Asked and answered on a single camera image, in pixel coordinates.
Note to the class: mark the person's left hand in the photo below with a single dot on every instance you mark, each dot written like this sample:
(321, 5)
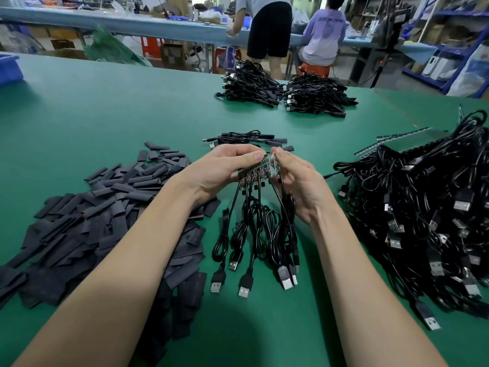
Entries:
(218, 170)

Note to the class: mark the person's right hand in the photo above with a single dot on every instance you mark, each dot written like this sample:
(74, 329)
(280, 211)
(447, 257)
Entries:
(304, 187)

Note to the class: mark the pile of black sleeve strips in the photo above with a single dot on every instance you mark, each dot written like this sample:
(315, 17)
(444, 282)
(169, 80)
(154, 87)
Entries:
(84, 225)

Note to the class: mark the person's left forearm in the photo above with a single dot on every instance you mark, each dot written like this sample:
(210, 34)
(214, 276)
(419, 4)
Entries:
(107, 286)

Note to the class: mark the person's right forearm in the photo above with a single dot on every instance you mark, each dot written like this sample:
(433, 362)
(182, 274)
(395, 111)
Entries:
(378, 294)

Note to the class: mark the orange plastic stool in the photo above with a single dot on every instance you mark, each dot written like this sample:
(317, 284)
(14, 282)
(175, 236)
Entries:
(313, 70)

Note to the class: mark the green circuit board panel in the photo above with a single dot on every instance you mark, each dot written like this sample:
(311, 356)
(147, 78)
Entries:
(412, 140)

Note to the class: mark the small upright cardboard box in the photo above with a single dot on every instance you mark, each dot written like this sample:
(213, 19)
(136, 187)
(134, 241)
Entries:
(173, 55)

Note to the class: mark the green plastic bag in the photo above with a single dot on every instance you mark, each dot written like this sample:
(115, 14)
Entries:
(114, 51)

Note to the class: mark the black tripod stand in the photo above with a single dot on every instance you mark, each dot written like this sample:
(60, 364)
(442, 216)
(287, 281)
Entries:
(391, 30)

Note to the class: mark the long blue work table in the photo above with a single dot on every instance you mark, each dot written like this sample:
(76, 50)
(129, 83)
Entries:
(114, 23)

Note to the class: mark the white plastic bag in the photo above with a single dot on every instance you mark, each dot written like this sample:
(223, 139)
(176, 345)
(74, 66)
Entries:
(470, 72)

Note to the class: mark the blue metal shelving rack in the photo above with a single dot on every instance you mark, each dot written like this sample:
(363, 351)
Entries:
(455, 26)

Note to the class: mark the blue plastic bin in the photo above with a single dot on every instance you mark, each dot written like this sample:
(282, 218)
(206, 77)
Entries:
(9, 70)

